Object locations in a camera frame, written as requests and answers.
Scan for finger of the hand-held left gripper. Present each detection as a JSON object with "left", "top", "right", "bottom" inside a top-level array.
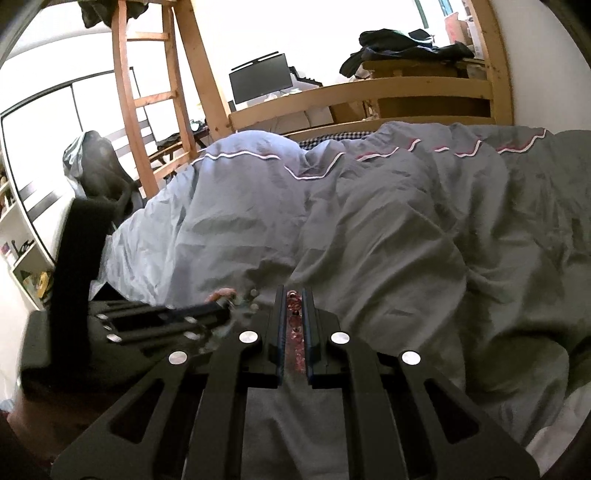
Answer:
[
  {"left": 104, "top": 318, "right": 232, "bottom": 344},
  {"left": 95, "top": 295, "right": 259, "bottom": 324}
]

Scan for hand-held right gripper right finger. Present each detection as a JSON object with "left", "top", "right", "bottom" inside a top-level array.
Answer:
[{"left": 302, "top": 285, "right": 541, "bottom": 480}]

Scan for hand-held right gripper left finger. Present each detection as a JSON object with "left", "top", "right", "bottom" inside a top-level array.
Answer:
[{"left": 51, "top": 285, "right": 286, "bottom": 480}]

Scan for deep pink bead bracelet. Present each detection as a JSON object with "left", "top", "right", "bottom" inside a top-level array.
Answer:
[{"left": 285, "top": 290, "right": 305, "bottom": 374}]

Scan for person's left forearm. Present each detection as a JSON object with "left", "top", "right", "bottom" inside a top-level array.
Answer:
[{"left": 0, "top": 392, "right": 93, "bottom": 467}]

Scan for white bookshelf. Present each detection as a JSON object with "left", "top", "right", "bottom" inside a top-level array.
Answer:
[{"left": 0, "top": 152, "right": 56, "bottom": 310}]

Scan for black office chair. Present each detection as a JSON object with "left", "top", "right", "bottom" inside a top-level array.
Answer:
[{"left": 62, "top": 130, "right": 144, "bottom": 217}]

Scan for white sliding door wardrobe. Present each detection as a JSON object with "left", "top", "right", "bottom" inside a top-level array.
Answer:
[{"left": 0, "top": 69, "right": 153, "bottom": 259}]

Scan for grey white striped duvet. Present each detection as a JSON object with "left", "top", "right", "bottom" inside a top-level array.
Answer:
[{"left": 90, "top": 121, "right": 591, "bottom": 480}]

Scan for wooden folding table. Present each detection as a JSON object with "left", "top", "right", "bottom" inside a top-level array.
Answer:
[{"left": 150, "top": 131, "right": 211, "bottom": 164}]

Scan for wooden ladder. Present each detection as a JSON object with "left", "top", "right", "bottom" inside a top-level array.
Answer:
[{"left": 111, "top": 0, "right": 197, "bottom": 197}]

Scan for checkered bed sheet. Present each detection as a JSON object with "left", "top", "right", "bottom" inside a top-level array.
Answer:
[{"left": 295, "top": 130, "right": 372, "bottom": 142}]

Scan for black computer monitor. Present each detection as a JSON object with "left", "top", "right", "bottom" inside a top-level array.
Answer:
[{"left": 229, "top": 52, "right": 294, "bottom": 106}]

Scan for dark hanging clothes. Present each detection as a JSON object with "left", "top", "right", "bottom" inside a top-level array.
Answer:
[{"left": 78, "top": 0, "right": 148, "bottom": 29}]

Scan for pile of black clothes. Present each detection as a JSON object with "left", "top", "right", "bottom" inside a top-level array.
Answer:
[{"left": 339, "top": 28, "right": 476, "bottom": 77}]

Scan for pink box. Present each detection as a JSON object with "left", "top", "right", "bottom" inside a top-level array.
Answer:
[{"left": 443, "top": 13, "right": 468, "bottom": 46}]

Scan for window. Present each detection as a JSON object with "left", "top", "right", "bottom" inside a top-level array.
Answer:
[{"left": 413, "top": 0, "right": 462, "bottom": 29}]

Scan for wooden bunk bed frame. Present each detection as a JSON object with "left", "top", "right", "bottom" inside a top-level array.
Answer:
[{"left": 175, "top": 0, "right": 515, "bottom": 139}]

